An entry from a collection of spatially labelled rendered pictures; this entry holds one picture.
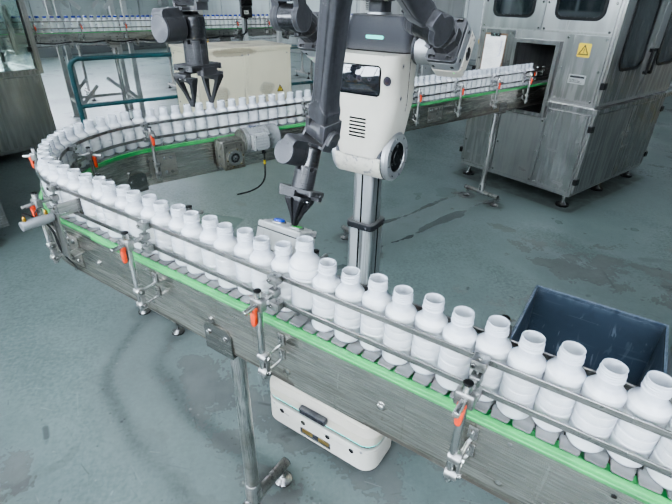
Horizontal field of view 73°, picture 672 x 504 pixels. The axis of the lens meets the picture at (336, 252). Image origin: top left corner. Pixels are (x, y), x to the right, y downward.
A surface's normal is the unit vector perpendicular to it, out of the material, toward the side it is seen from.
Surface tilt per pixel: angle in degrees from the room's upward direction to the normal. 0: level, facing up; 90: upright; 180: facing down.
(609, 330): 90
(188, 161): 90
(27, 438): 0
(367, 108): 90
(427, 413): 90
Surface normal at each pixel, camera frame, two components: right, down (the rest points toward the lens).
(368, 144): -0.56, 0.40
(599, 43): -0.79, 0.29
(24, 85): 0.83, 0.29
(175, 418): 0.02, -0.87
